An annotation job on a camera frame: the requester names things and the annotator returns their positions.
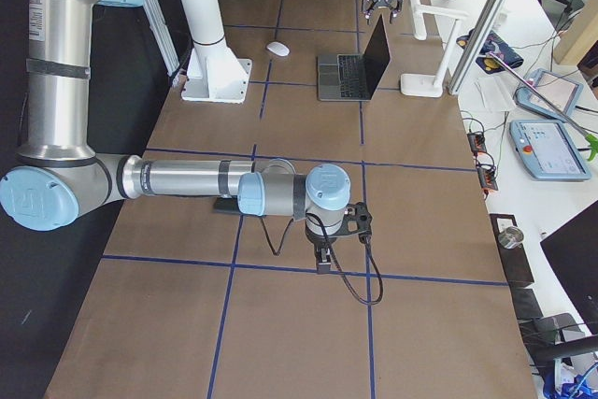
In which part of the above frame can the grey laptop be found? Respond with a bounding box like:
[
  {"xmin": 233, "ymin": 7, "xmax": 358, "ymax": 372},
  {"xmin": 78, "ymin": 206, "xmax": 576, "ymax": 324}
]
[{"xmin": 317, "ymin": 16, "xmax": 391, "ymax": 102}]

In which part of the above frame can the black mouse pad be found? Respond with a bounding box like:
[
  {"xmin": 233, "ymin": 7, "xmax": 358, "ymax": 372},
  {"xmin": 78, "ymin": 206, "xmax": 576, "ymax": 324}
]
[{"xmin": 213, "ymin": 198, "xmax": 241, "ymax": 215}]

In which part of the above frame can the white desk lamp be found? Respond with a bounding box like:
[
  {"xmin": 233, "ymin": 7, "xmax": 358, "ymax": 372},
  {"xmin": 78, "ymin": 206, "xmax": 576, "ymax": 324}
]
[{"xmin": 399, "ymin": 0, "xmax": 470, "ymax": 99}]

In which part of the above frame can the white computer mouse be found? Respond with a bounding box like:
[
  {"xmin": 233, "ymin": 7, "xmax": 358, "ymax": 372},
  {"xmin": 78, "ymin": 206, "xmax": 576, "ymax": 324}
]
[{"xmin": 266, "ymin": 41, "xmax": 290, "ymax": 57}]

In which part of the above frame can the black usb hub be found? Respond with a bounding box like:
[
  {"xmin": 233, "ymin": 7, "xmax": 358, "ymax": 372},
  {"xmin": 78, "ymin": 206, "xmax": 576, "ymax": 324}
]
[
  {"xmin": 467, "ymin": 132, "xmax": 487, "ymax": 155},
  {"xmin": 476, "ymin": 164, "xmax": 498, "ymax": 194}
]

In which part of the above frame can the metal cup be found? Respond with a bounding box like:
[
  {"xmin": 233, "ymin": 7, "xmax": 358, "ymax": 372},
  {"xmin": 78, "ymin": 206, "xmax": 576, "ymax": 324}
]
[{"xmin": 497, "ymin": 226, "xmax": 524, "ymax": 249}]

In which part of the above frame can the upper teach pendant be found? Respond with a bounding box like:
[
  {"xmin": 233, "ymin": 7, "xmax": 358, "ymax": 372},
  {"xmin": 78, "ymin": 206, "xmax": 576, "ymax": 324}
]
[{"xmin": 515, "ymin": 68, "xmax": 582, "ymax": 119}]

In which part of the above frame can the teach pendant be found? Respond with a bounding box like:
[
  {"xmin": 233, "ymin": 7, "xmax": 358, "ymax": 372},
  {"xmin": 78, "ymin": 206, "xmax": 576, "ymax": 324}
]
[
  {"xmin": 509, "ymin": 120, "xmax": 591, "ymax": 181},
  {"xmin": 515, "ymin": 68, "xmax": 582, "ymax": 119}
]

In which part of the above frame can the lower teach pendant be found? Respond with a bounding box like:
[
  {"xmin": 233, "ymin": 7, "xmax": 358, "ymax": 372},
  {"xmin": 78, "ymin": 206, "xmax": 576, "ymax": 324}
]
[{"xmin": 509, "ymin": 120, "xmax": 591, "ymax": 181}]

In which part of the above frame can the black monitor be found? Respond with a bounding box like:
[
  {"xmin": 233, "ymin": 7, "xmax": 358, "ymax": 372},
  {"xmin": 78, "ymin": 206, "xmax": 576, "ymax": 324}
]
[{"xmin": 541, "ymin": 202, "xmax": 598, "ymax": 334}]

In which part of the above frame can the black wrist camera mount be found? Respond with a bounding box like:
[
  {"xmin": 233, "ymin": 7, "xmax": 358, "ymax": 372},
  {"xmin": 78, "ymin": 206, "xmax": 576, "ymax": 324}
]
[{"xmin": 335, "ymin": 202, "xmax": 372, "ymax": 245}]

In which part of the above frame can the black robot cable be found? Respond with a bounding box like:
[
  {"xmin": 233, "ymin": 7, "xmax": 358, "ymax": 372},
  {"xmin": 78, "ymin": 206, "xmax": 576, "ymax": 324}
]
[{"xmin": 259, "ymin": 211, "xmax": 384, "ymax": 306}]

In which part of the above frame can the aluminium frame post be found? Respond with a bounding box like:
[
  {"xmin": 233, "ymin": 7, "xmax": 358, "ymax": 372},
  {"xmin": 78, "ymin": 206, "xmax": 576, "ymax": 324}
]
[{"xmin": 448, "ymin": 0, "xmax": 505, "ymax": 95}]

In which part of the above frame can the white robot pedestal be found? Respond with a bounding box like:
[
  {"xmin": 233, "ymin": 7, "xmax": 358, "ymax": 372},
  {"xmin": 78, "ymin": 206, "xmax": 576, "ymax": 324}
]
[{"xmin": 181, "ymin": 0, "xmax": 252, "ymax": 104}]

